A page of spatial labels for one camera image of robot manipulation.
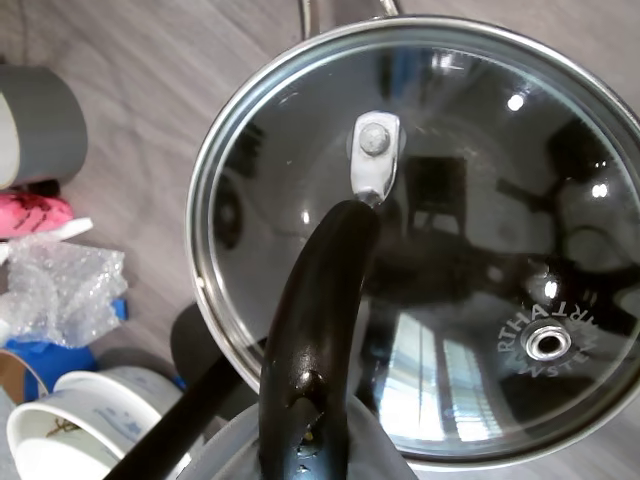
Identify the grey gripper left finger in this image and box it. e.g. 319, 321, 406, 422
179, 404, 262, 480

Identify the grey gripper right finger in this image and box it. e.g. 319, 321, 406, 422
346, 398, 417, 480

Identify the glass lid with black handle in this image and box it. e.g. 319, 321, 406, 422
189, 14, 640, 480

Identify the steel pot with black interior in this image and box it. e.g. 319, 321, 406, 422
187, 0, 640, 474

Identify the black straight bar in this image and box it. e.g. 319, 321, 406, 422
102, 357, 226, 480

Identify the white bowl with blue print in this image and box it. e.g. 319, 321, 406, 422
4, 364, 194, 480

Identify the blue tape roll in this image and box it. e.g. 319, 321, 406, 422
0, 337, 99, 406

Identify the clear bubble wrap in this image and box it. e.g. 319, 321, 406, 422
0, 234, 129, 349

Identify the white foam piece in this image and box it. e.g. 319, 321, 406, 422
49, 215, 95, 242

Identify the pink crumpled bag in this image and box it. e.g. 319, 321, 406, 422
0, 193, 75, 241

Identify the grey duct tape roll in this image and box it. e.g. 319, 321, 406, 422
0, 64, 89, 191

